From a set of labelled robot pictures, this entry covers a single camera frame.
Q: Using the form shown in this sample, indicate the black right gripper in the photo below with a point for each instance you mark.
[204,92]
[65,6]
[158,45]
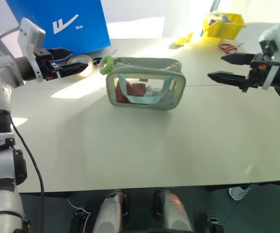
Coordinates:
[258,70]

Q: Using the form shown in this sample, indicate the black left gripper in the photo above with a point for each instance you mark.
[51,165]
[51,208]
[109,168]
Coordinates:
[42,62]

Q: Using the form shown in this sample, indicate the clear green toiletry bag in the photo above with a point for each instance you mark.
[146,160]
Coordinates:
[146,83]

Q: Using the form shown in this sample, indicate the clear tape roll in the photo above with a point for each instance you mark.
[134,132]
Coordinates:
[82,65]

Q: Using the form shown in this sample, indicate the blue cardboard box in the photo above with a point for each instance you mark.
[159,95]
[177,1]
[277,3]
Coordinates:
[67,24]

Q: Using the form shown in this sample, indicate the yellow plastic bin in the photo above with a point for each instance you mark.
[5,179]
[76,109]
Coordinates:
[223,25]

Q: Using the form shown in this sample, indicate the small yellow block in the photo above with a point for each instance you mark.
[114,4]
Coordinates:
[184,40]

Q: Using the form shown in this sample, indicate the white shoe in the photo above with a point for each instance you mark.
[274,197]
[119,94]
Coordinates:
[239,191]

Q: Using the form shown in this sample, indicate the silver right robot leg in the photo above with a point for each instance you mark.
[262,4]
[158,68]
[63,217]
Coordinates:
[173,212]

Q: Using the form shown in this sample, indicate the silver robot leg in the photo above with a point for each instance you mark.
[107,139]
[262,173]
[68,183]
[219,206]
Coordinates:
[173,212]
[110,213]

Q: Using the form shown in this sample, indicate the silver left robot leg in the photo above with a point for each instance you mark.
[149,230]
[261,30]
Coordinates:
[110,213]

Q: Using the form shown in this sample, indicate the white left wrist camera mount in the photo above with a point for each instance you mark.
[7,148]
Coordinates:
[29,38]

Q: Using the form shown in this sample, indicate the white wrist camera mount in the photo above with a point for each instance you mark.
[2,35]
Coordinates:
[274,46]
[29,38]

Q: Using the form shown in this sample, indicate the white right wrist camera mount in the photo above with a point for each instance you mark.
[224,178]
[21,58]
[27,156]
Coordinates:
[274,46]

